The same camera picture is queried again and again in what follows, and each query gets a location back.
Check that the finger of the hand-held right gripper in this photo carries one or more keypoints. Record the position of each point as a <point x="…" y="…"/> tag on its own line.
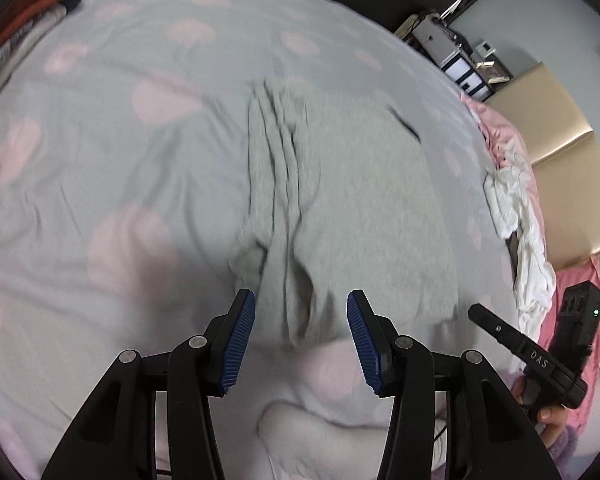
<point x="495" y="327"/>

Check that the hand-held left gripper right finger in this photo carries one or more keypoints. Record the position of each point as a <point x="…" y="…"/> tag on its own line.
<point x="365" y="345"/>

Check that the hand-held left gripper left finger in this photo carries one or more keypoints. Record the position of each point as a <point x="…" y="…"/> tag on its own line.
<point x="237" y="345"/>

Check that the grey shirt with black neckline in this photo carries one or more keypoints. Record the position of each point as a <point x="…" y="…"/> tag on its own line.
<point x="355" y="210"/>

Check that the person's right forearm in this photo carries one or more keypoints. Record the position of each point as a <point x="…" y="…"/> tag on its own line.
<point x="562" y="452"/>

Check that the person's right hand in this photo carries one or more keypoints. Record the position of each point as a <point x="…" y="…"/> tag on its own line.
<point x="551" y="417"/>

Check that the plain pink pillow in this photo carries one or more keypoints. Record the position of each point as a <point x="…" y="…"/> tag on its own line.
<point x="580" y="272"/>

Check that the cream ribbed knit garment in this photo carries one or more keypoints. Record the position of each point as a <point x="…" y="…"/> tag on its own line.
<point x="535" y="270"/>

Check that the white crinkled buttoned shirt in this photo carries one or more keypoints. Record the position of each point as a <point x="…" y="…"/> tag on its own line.
<point x="505" y="200"/>

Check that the beige padded headboard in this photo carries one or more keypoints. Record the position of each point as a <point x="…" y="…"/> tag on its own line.
<point x="565" y="160"/>

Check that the bed with pink-dotted grey sheet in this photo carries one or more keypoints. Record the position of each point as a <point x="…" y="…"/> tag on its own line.
<point x="130" y="185"/>

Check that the white and black nightstand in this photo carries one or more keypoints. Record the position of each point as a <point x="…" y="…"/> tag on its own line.
<point x="450" y="55"/>

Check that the striped cloth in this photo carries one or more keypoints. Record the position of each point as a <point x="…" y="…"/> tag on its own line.
<point x="15" y="55"/>

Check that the red cloth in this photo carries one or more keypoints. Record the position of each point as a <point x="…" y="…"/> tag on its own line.
<point x="25" y="5"/>

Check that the white wall control panel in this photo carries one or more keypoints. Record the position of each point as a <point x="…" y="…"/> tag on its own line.
<point x="485" y="47"/>

